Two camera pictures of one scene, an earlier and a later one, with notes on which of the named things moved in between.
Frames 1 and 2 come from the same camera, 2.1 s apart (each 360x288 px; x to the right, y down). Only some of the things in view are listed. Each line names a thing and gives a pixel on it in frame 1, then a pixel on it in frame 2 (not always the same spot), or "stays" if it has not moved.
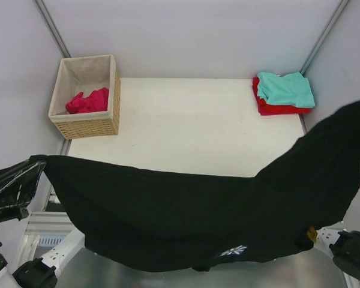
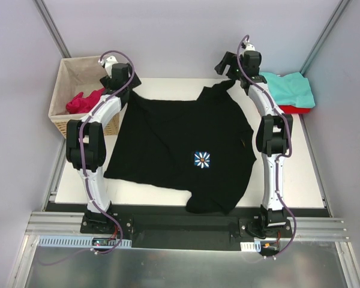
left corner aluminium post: (53, 30) stays
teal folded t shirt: (291, 89) stays
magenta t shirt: (97, 101) stays
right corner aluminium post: (324, 35) stays
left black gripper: (11, 195) → (133, 83)
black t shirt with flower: (153, 221) → (205, 146)
